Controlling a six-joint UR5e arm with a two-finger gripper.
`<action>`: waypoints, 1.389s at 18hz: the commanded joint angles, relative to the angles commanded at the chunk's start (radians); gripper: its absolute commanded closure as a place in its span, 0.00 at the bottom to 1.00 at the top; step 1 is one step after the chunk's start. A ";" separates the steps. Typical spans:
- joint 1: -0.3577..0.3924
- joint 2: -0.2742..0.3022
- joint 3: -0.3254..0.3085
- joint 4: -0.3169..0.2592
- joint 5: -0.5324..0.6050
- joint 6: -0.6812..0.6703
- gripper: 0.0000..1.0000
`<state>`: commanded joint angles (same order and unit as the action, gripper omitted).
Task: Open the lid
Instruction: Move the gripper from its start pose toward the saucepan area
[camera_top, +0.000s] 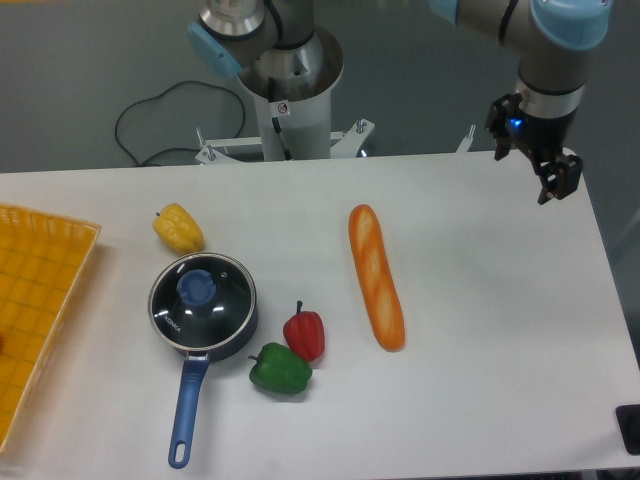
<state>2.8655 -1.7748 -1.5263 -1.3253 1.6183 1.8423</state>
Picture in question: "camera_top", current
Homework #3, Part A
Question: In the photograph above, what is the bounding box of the red bell pepper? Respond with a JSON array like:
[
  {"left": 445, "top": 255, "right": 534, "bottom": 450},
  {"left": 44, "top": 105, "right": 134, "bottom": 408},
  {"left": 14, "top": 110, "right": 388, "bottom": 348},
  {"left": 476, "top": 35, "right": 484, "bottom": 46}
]
[{"left": 283, "top": 300, "right": 326, "bottom": 363}]

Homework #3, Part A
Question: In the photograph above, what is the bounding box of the green bell pepper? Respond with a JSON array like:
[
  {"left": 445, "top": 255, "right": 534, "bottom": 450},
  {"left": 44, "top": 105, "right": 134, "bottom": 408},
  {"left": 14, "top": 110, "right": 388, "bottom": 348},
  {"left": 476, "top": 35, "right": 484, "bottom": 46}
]
[{"left": 249, "top": 342, "right": 312, "bottom": 395}]

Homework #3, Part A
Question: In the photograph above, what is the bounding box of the dark pot blue handle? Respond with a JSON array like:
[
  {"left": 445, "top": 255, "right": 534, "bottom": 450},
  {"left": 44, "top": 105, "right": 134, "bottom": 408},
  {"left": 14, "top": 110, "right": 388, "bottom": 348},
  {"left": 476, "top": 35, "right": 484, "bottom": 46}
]
[{"left": 147, "top": 281, "right": 258, "bottom": 469}]

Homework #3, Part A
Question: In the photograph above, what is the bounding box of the white metal bracket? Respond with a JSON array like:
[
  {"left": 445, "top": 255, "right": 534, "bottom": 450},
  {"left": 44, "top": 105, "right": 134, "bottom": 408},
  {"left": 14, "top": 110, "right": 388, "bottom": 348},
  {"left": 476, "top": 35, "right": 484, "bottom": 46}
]
[{"left": 456, "top": 124, "right": 476, "bottom": 153}]

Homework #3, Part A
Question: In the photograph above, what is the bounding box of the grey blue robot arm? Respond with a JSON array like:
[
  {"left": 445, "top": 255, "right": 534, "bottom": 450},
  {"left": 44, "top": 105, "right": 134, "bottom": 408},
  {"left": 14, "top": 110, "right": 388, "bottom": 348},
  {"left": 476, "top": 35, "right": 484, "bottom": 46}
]
[{"left": 187, "top": 1, "right": 612, "bottom": 203}]

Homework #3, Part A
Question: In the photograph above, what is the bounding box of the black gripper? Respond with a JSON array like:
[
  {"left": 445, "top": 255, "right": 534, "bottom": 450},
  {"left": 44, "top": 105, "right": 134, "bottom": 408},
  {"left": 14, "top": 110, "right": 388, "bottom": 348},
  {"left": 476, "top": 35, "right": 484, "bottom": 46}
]
[{"left": 485, "top": 92, "right": 583, "bottom": 205}]

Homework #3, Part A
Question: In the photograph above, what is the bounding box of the yellow bell pepper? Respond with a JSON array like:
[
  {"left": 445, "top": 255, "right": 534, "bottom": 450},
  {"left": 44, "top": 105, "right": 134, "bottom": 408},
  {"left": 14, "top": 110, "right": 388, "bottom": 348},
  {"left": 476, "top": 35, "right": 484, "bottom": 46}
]
[{"left": 153, "top": 203, "right": 205, "bottom": 255}]

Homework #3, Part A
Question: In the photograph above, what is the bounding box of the black object table corner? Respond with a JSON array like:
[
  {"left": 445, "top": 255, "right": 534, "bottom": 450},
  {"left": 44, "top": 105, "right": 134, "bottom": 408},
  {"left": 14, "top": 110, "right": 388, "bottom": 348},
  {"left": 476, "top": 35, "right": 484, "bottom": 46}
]
[{"left": 615, "top": 404, "right": 640, "bottom": 456}]

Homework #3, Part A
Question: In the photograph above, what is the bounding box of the glass pot lid blue knob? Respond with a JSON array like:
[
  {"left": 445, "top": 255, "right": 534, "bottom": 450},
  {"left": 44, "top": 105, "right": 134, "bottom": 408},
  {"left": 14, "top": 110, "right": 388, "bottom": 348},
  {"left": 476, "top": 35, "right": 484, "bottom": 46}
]
[{"left": 148, "top": 252, "right": 258, "bottom": 350}]

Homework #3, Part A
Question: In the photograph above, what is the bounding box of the orange baguette bread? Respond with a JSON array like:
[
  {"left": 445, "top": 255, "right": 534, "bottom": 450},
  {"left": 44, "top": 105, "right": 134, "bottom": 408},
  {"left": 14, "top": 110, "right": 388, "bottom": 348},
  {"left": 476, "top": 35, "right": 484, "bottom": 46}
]
[{"left": 348, "top": 204, "right": 406, "bottom": 352}]

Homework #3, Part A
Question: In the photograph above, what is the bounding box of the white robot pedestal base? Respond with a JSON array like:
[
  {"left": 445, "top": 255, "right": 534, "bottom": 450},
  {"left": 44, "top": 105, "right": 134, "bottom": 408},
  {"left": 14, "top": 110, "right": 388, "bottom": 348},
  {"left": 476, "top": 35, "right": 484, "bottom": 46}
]
[{"left": 190, "top": 25, "right": 375, "bottom": 161}]

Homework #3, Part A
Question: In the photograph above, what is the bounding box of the yellow plastic basket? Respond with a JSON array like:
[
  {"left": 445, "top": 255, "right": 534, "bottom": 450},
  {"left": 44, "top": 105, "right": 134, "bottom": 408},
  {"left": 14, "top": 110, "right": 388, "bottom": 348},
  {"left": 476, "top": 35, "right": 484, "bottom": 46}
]
[{"left": 1, "top": 203, "right": 101, "bottom": 451}]

